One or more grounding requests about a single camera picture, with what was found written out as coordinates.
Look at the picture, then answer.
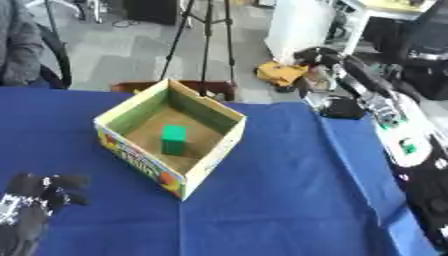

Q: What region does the black office chair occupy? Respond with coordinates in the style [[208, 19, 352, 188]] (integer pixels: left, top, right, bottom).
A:
[[400, 0, 448, 102]]

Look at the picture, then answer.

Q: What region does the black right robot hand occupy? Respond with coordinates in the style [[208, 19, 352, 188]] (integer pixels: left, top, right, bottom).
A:
[[292, 46, 368, 120]]

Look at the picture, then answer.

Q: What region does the white panel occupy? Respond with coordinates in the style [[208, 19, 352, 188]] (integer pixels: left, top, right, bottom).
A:
[[262, 0, 347, 65]]

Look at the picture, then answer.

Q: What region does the black tripod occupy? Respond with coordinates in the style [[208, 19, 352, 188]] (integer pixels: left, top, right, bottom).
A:
[[157, 0, 238, 98]]

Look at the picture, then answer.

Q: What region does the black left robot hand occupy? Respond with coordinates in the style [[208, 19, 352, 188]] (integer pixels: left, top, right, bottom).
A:
[[0, 171, 93, 256]]

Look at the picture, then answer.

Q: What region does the yellow bag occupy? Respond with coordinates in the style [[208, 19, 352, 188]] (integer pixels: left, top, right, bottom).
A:
[[253, 60, 310, 88]]

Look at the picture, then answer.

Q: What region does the white table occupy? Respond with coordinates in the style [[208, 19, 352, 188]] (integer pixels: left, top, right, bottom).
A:
[[339, 0, 440, 56]]

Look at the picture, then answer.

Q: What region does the green rectangular block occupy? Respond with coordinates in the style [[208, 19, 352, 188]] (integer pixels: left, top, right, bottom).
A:
[[159, 124, 189, 157]]

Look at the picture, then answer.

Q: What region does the black cabinet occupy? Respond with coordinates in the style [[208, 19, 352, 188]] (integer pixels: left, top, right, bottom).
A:
[[120, 0, 181, 26]]

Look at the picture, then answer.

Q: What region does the person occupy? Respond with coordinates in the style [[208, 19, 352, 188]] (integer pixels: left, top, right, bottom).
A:
[[0, 0, 48, 87]]

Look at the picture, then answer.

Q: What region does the cardboard box with green inside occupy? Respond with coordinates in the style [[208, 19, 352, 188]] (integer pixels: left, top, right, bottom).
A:
[[92, 78, 249, 202]]

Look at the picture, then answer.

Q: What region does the brown wooden stool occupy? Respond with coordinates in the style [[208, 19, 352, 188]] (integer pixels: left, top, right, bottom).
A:
[[108, 79, 238, 102]]

